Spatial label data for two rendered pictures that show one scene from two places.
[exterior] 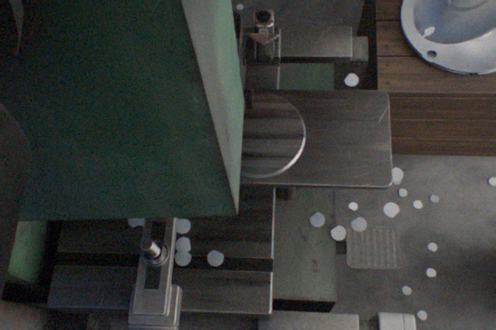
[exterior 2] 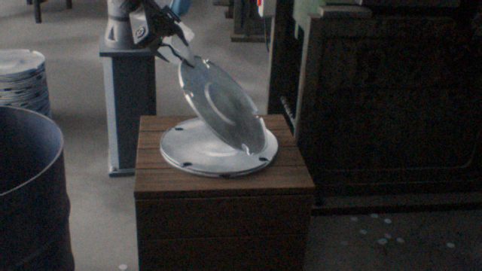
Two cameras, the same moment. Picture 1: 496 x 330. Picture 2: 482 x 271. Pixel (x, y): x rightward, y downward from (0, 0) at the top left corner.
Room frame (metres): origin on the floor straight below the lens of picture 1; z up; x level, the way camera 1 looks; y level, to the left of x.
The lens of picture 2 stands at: (1.82, -0.88, 0.99)
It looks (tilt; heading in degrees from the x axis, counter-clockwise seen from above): 27 degrees down; 161
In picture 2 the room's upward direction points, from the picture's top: 3 degrees clockwise
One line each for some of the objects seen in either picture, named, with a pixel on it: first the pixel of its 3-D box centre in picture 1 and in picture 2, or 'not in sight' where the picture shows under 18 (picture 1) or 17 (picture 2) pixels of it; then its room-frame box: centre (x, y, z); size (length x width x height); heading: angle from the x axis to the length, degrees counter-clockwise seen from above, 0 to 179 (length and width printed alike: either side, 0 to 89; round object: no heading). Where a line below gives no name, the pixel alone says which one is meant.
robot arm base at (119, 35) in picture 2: not in sight; (127, 27); (0.14, -0.69, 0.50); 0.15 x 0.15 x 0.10
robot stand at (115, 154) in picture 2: not in sight; (131, 105); (0.14, -0.69, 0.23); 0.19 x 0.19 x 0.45; 83
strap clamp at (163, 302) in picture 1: (154, 260); not in sight; (0.17, 0.14, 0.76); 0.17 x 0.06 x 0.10; 169
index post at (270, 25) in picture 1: (264, 34); not in sight; (0.48, -0.05, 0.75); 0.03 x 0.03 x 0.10; 79
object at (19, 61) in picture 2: not in sight; (5, 61); (-0.28, -1.11, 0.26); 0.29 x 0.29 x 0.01
